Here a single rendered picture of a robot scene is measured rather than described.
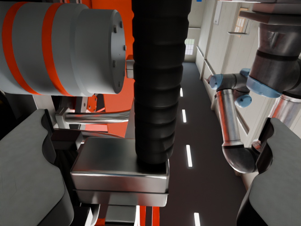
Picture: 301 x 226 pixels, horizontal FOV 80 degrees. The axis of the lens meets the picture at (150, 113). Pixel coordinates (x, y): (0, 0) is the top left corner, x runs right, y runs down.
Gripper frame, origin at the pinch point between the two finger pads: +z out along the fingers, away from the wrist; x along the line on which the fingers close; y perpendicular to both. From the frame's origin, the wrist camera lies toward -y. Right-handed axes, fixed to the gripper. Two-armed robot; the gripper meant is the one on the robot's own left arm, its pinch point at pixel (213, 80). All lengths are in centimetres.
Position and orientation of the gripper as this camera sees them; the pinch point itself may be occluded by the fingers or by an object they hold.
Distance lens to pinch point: 133.3
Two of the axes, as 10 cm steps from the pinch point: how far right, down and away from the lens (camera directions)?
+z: -1.6, -5.4, 8.3
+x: -9.7, -0.5, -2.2
